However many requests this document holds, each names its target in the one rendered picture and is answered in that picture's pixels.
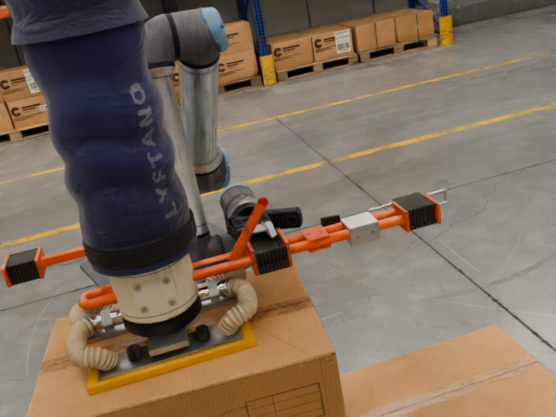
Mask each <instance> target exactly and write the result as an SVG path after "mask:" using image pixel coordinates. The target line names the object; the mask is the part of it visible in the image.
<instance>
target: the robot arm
mask: <svg viewBox="0 0 556 417"><path fill-rule="evenodd" d="M144 26H145V29H146V50H147V65H148V69H149V72H150V74H151V77H152V78H153V80H154V82H155V84H156V86H157V88H158V89H159V91H160V93H161V97H162V99H163V104H164V120H163V126H164V128H165V130H166V132H167V133H168V134H169V136H170V138H171V139H172V141H173V142H174V145H175V173H176V174H177V175H178V177H179V178H180V181H181V183H182V185H183V186H184V188H185V192H186V195H187V198H188V203H189V208H190V209H191V210H192V211H193V214H194V220H195V223H196V227H197V233H196V234H197V237H198V239H197V242H196V244H195V246H194V248H193V249H192V250H191V251H190V252H189V255H190V259H191V262H195V261H200V260H203V259H207V258H210V257H213V256H219V255H222V254H225V253H229V252H231V251H232V250H233V248H234V246H235V244H236V242H237V240H238V238H239V237H240V235H241V233H242V230H243V229H244V227H245V225H246V223H247V220H248V219H249V217H250V215H251V214H252V211H253V209H254V208H255V206H256V203H257V199H256V197H255V195H254V194H253V193H252V190H251V189H250V188H248V187H247V186H245V185H243V184H232V185H229V183H230V179H231V171H230V165H229V164H228V162H229V160H228V156H227V153H226V151H225V150H224V149H223V148H222V147H221V146H219V145H218V144H217V132H218V62H219V58H220V52H224V51H226V50H227V49H228V38H227V34H226V31H225V27H224V24H223V20H222V18H221V16H220V14H219V12H218V11H217V9H215V8H214V7H204V8H201V7H200V8H198V9H193V10H187V11H182V12H172V13H168V14H160V15H158V16H156V17H153V18H152V19H150V20H149V21H148V22H147V23H146V24H145V25H144ZM175 60H178V64H179V81H180V108H179V104H178V101H177V97H176V94H175V87H174V84H173V80H172V77H171V76H172V74H173V72H174V71H175ZM180 112H181V115H180ZM223 188H225V189H224V190H223V192H222V193H221V195H220V206H221V208H222V209H223V213H224V218H225V223H226V227H227V231H226V232H223V233H219V234H215V235H212V236H211V235H210V232H209V228H208V225H207V222H206V218H205V215H204V208H203V205H202V201H201V198H200V195H201V194H206V193H209V192H213V191H218V190H220V189H223ZM302 222H303V218H302V213H301V210H300V208H299V207H293V208H276V209H267V210H265V211H264V213H263V214H262V216H261V218H260V220H259V222H258V224H257V226H256V228H255V230H254V232H253V234H252V235H254V234H258V233H261V232H267V234H269V236H270V237H271V238H274V237H275V236H276V230H275V229H277V228H279V229H286V228H300V227H301V225H302Z"/></svg>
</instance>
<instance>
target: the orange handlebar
mask: <svg viewBox="0 0 556 417"><path fill-rule="evenodd" d="M372 216H373V217H374V218H375V219H376V220H378V222H379V229H380V230H382V229H386V228H391V227H394V226H397V225H401V224H404V219H403V217H402V215H397V216H396V212H395V210H394V209H393V208H392V209H388V210H385V211H382V212H379V213H373V214H372ZM300 231H301V233H299V234H296V235H293V236H289V237H286V239H287V240H288V242H289V244H290V252H291V255H292V254H295V253H298V252H303V251H307V250H309V252H316V251H319V250H323V249H325V248H329V247H331V245H330V244H331V243H335V242H340V241H343V240H346V239H349V238H350V237H351V235H350V233H349V231H348V230H347V229H345V230H344V229H343V224H342V223H336V224H333V225H329V226H327V227H322V225H318V226H314V227H311V228H306V229H302V230H300ZM230 254H231V252H229V253H225V254H222V255H219V256H213V257H210V258H207V259H203V260H200V261H195V262H192V266H193V269H194V270H193V280H194V281H196V280H201V279H204V278H208V277H210V276H216V275H219V274H223V273H226V272H229V271H235V270H237V269H241V268H243V267H247V266H252V259H251V256H248V251H247V249H246V248H245V249H244V251H243V253H242V254H241V256H240V258H238V259H236V260H232V261H229V260H228V258H229V256H230ZM83 256H86V253H85V250H84V247H77V248H74V249H70V250H67V251H63V252H58V253H55V254H51V255H48V256H42V257H41V262H42V265H43V266H50V265H54V264H57V263H61V262H63V261H69V260H73V259H76V258H80V257H83ZM224 259H226V260H227V262H224V263H220V264H217V265H214V266H209V267H205V268H202V269H199V270H195V267H197V266H202V265H205V264H208V263H209V264H210V263H211V262H212V263H213V262H216V261H221V260H224ZM114 303H117V297H116V295H115V294H114V292H113V288H112V286H111V285H105V286H102V287H99V288H96V289H92V290H88V291H86V292H84V293H83V294H82V295H81V296H80V297H79V299H78V305H79V307H80V308H81V309H87V310H89V309H96V308H99V307H102V306H105V305H109V304H114Z"/></svg>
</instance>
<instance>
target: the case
mask: <svg viewBox="0 0 556 417"><path fill-rule="evenodd" d="M292 262H293V261H292ZM246 274H247V275H246V281H248V282H249V283H250V284H251V285H252V287H253V289H254V291H255V292H256V296H257V300H258V301H257V303H258V307H257V309H256V313H255V314H254V315H253V316H252V318H251V319H249V320H248V321H249V324H250V325H251V328H252V332H253V333H254V336H255V338H256V346H255V347H250V348H248V349H244V350H241V351H239V352H234V353H231V354H228V355H225V356H222V357H217V358H214V359H212V360H208V361H206V362H201V363H198V364H195V365H192V366H189V367H184V368H181V369H179V370H175V371H171V372H167V373H165V374H162V375H159V376H154V377H151V378H148V379H145V380H142V381H138V382H135V383H132V384H129V385H126V386H121V387H118V388H115V389H112V390H110V391H105V392H102V393H98V394H96V395H89V394H88V392H87V380H88V368H87V367H83V368H81V367H79V366H74V365H73V364H72V363H71V361H70V360H69V359H68V356H67V355H66V350H65V341H66V338H67V335H68V332H69V330H70V329H71V328H72V327H71V326H70V319H69V316H65V317H62V318H58V319H55V322H54V325H53V328H52V330H51V334H50V339H49V342H48V344H47V348H46V352H45V356H44V358H43V361H42V364H41V369H40V372H39V375H38V378H37V381H36V386H35V389H34V391H33V395H32V398H31V403H30V405H29V409H28V411H27V414H26V417H347V416H346V411H345V406H344V401H343V392H342V387H341V381H340V375H339V370H338V361H337V356H336V352H335V350H334V348H333V345H332V343H331V341H330V339H329V337H328V334H327V332H326V330H325V328H324V326H323V324H322V321H321V319H320V317H319V315H318V313H317V311H316V308H315V307H314V304H313V302H312V300H311V298H310V296H309V293H308V291H307V290H306V288H305V285H304V282H303V281H302V279H301V277H300V274H299V272H298V270H297V268H296V266H295V263H294V262H293V266H290V267H287V268H285V269H281V270H278V271H273V272H270V273H266V274H264V275H260V274H259V276H256V275H255V273H254V271H249V272H246ZM236 304H238V302H237V303H233V304H228V305H225V306H222V307H219V308H216V309H211V310H208V311H204V312H201V313H199V314H198V315H197V317H196V318H195V319H194V320H193V321H192V322H190V323H189V324H187V325H186V330H187V332H190V331H193V330H195V328H196V327H197V326H199V325H200V324H205V325H207V326H210V325H213V324H218V322H219V321H220V320H221V318H222V317H223V316H224V315H225V314H226V313H227V311H228V310H230V309H232V307H236ZM132 344H139V345H140V346H141V345H144V344H148V342H147V337H141V336H137V335H134V334H131V333H126V334H123V335H120V336H116V337H114V338H109V339H105V340H103V341H99V342H96V343H91V344H88V345H87V347H90V348H91V347H95V348H98V347H101V348H102V349H104V348H106V349H107V350H110V351H111V352H121V351H124V350H127V348H128V347H129V346H130V345H132Z"/></svg>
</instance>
